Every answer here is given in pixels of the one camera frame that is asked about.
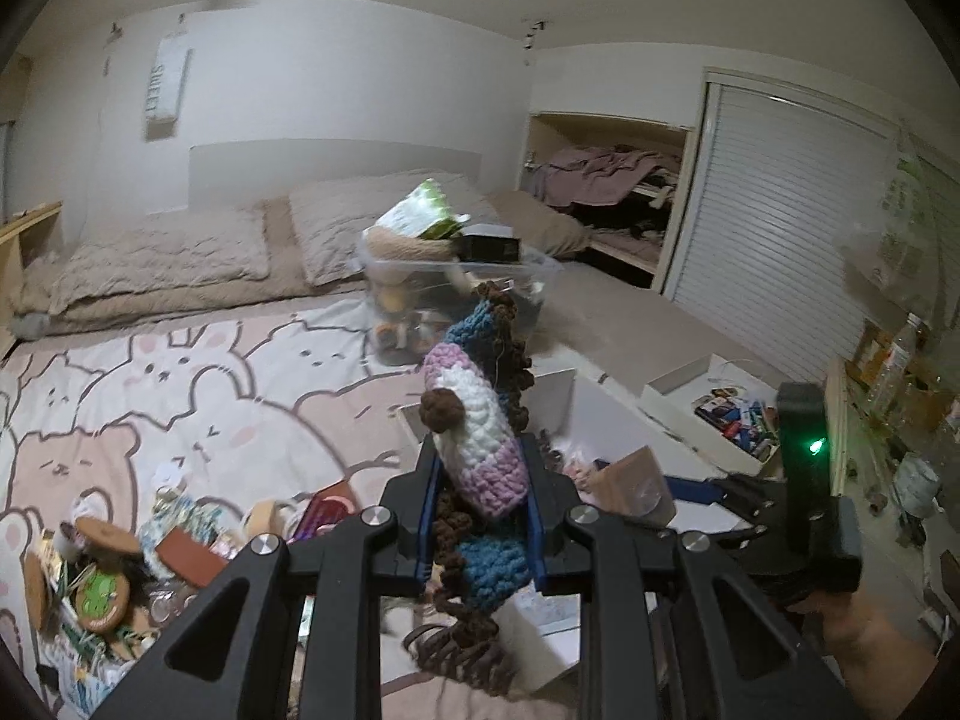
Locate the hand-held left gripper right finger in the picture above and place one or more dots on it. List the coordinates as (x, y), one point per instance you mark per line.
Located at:
(534, 532)

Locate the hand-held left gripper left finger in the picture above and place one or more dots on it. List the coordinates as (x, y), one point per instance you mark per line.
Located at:
(427, 517)

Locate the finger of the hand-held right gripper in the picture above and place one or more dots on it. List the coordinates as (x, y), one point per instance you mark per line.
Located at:
(750, 536)
(694, 491)

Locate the crochet doll with brown curls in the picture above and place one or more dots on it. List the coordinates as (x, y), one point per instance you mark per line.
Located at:
(480, 420)

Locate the white cardboard box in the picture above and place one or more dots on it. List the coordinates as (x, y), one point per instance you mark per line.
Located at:
(551, 405)

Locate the person's right hand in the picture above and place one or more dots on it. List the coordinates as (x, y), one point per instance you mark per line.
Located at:
(870, 649)

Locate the brown paper pouch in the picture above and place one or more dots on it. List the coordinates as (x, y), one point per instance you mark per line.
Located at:
(637, 487)

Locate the shallow white box of pens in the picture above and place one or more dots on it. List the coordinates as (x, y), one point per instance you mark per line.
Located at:
(720, 405)

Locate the red holographic pack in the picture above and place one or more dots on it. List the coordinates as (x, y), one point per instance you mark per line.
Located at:
(326, 506)

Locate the beige tape roll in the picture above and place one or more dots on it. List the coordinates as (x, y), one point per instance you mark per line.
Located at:
(262, 519)

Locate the clear plastic bottle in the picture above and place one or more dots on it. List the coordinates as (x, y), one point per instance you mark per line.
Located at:
(896, 360)

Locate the clear plastic storage bin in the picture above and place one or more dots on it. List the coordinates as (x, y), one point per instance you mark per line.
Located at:
(420, 292)

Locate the animal print blanket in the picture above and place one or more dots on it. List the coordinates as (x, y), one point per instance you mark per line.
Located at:
(225, 405)

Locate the blue white patterned pouch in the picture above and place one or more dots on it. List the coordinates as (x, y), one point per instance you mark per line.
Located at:
(187, 516)

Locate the brown leather pouch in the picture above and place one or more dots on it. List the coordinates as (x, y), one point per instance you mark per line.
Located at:
(187, 556)

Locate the white round tape measure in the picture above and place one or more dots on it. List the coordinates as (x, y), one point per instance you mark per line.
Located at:
(171, 478)

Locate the white louvred closet door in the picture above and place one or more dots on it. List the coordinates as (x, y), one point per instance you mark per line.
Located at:
(787, 240)

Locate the beige woven roll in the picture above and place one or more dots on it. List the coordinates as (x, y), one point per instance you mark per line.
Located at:
(397, 244)

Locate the black box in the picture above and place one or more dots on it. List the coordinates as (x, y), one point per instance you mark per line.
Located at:
(487, 244)

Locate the beige quilted pillow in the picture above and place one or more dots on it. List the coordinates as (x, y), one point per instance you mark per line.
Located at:
(165, 255)
(352, 225)

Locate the green snack bag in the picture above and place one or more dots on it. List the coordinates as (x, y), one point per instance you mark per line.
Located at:
(416, 210)

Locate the plain cork coaster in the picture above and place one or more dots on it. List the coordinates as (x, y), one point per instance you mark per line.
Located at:
(105, 536)

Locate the pile of clothes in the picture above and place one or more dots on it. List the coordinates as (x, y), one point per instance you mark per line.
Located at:
(600, 172)

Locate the frog print cork coaster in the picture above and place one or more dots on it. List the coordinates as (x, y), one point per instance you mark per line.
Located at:
(101, 598)

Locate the white headboard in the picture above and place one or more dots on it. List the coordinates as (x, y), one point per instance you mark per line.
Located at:
(300, 165)

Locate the wooden bedside shelf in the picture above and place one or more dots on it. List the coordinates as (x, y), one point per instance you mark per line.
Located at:
(26, 240)

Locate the white wall hanging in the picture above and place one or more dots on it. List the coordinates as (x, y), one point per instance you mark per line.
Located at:
(166, 86)

